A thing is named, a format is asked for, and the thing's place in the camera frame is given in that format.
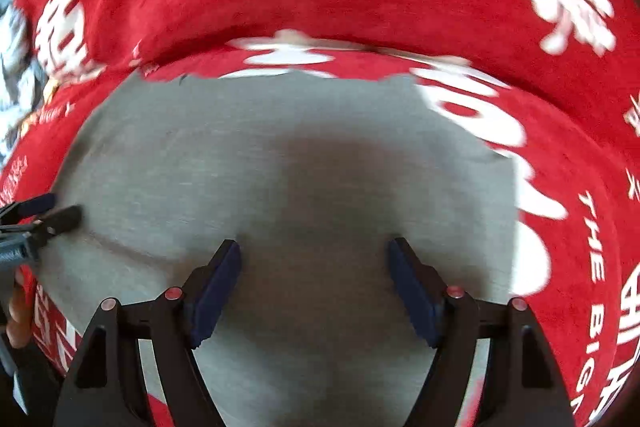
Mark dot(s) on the grey knit sweater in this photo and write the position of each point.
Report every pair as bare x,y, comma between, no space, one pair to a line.
300,132

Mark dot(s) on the person's left hand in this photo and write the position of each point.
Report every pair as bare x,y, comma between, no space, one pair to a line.
22,312

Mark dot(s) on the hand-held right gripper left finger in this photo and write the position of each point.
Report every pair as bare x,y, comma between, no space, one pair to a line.
215,292

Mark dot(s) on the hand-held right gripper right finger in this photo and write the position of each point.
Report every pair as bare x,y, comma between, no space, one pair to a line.
412,297

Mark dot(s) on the pale floral crumpled cloth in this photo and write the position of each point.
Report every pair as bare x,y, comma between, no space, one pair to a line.
15,57

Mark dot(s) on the orange cloth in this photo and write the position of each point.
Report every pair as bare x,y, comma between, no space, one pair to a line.
47,91

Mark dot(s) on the dark pants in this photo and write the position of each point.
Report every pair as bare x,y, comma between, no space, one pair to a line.
42,382

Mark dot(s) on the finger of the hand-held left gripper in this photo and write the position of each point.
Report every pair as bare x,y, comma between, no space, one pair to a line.
37,203
62,217

